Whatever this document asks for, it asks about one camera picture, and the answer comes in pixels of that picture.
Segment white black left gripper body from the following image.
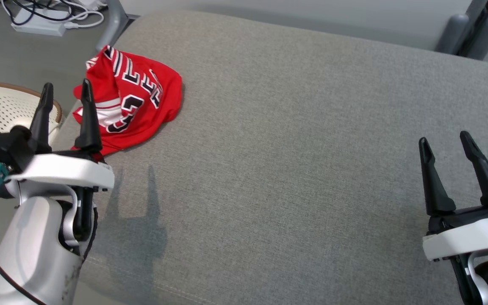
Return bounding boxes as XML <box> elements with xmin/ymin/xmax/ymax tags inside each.
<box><xmin>6</xmin><ymin>150</ymin><xmax>115</xmax><ymax>242</ymax></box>

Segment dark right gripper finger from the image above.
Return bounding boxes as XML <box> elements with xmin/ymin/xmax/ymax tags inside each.
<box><xmin>459</xmin><ymin>130</ymin><xmax>488</xmax><ymax>208</ymax></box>
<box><xmin>419</xmin><ymin>137</ymin><xmax>456</xmax><ymax>216</ymax></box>

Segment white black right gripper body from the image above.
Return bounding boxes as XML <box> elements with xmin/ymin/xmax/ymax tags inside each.
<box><xmin>422</xmin><ymin>203</ymin><xmax>488</xmax><ymax>305</ymax></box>

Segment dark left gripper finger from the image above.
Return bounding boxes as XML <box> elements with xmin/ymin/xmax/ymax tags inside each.
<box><xmin>29</xmin><ymin>83</ymin><xmax>55</xmax><ymax>154</ymax></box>
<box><xmin>74</xmin><ymin>79</ymin><xmax>103</xmax><ymax>154</ymax></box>

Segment red basketball jersey white sleeves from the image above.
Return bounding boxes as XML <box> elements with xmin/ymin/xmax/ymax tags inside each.
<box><xmin>72</xmin><ymin>44</ymin><xmax>184</xmax><ymax>156</ymax></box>

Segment grey metal furniture leg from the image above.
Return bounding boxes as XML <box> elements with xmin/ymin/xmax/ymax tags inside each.
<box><xmin>96</xmin><ymin>0</ymin><xmax>141</xmax><ymax>51</ymax></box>

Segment white power strip with cables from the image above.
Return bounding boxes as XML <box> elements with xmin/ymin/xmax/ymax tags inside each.
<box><xmin>0</xmin><ymin>0</ymin><xmax>105</xmax><ymax>30</ymax></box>

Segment black power cable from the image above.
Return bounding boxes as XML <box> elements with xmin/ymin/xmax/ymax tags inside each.
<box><xmin>0</xmin><ymin>0</ymin><xmax>77</xmax><ymax>22</ymax></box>

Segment grey vertical partition frame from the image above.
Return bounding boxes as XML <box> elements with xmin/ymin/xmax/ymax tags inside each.
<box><xmin>456</xmin><ymin>0</ymin><xmax>488</xmax><ymax>58</ymax></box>

